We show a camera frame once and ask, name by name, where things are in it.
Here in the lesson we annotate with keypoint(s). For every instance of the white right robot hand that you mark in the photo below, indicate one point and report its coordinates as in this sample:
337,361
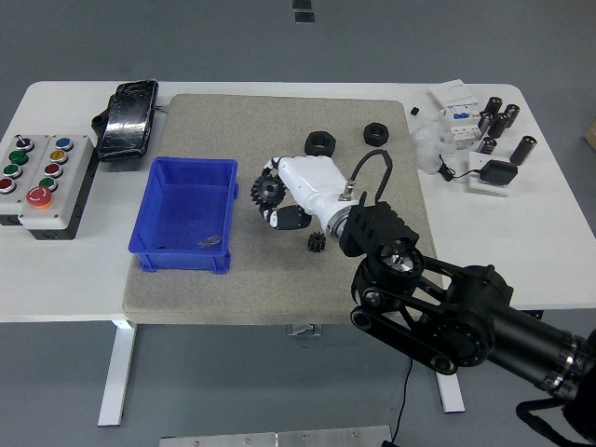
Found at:
312,181

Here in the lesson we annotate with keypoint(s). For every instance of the large black gear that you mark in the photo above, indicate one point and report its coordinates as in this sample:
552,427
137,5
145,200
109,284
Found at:
266,188

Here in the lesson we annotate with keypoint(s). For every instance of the small black gear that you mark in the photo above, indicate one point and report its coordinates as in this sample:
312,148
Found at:
317,242

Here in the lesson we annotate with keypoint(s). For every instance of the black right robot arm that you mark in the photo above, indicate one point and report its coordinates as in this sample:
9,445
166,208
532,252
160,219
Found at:
465,321

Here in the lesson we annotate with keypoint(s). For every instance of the black hex nut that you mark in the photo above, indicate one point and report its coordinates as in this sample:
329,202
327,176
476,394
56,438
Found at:
319,143
376,134

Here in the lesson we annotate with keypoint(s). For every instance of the white cardboard box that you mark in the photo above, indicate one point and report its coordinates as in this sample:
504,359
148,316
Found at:
452,93

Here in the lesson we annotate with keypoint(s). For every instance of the grey emergency-stop control box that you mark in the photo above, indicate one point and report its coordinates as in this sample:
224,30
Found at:
70,153

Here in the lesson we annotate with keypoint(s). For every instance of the brown cardboard box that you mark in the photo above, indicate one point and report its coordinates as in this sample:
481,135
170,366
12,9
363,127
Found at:
591,134

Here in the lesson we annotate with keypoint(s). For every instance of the grey-brown mat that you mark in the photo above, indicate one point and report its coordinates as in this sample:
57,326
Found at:
279,279

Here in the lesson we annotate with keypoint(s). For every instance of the small metal screws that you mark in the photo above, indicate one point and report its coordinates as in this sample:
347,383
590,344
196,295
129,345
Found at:
209,242

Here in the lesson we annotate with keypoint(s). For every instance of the clear plastic bag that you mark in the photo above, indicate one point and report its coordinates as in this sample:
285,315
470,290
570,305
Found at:
428,139

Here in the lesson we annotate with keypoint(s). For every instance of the blue plastic bin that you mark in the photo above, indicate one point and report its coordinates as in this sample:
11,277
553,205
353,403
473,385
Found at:
186,209

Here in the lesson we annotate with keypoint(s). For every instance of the white circuit breaker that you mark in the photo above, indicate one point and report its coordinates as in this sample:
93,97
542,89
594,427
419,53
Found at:
462,128

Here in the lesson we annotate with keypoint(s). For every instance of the black floor marker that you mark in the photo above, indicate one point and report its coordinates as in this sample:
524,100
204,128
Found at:
302,4
304,17

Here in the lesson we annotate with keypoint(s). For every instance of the white square plate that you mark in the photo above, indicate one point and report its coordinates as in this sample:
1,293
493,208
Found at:
477,186

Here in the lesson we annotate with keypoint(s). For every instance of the dark cylindrical capacitor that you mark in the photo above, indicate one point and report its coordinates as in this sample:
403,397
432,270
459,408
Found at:
484,123
511,115
499,125
492,107
522,150
486,145

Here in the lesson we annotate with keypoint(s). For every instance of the black power adapter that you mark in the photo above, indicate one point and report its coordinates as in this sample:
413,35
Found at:
498,171

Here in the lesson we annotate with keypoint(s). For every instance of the black wrapped pack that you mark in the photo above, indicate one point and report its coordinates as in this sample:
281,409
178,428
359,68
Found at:
128,121

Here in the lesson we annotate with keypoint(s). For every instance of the white table leg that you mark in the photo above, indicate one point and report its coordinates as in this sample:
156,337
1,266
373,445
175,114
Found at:
451,393
116,372

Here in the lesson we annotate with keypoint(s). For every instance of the grey under-table bracket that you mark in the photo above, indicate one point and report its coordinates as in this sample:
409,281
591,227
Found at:
305,329

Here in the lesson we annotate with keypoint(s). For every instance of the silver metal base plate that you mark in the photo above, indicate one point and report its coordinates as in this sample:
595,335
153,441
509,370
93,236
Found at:
274,438

